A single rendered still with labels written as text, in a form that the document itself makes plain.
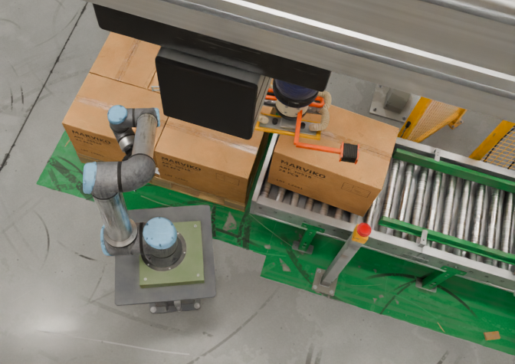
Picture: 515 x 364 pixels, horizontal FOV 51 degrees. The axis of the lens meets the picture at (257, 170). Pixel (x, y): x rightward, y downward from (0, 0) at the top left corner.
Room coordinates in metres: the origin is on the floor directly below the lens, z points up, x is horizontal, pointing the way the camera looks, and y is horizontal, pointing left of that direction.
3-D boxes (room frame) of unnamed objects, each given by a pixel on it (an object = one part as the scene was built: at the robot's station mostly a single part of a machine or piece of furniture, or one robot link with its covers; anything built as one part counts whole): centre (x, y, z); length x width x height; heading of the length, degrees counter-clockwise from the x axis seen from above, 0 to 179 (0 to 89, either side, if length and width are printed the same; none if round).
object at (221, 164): (1.93, 0.57, 0.34); 1.20 x 1.00 x 0.40; 82
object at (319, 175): (1.48, -0.40, 0.75); 0.60 x 0.40 x 0.40; 78
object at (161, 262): (0.76, 0.40, 0.86); 0.19 x 0.19 x 0.10
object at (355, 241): (0.95, -0.55, 0.50); 0.07 x 0.07 x 1.00; 82
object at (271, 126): (1.42, -0.12, 1.11); 0.34 x 0.10 x 0.05; 90
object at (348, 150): (1.25, -0.42, 1.22); 0.09 x 0.08 x 0.05; 0
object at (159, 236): (0.76, 0.41, 1.00); 0.17 x 0.15 x 0.18; 103
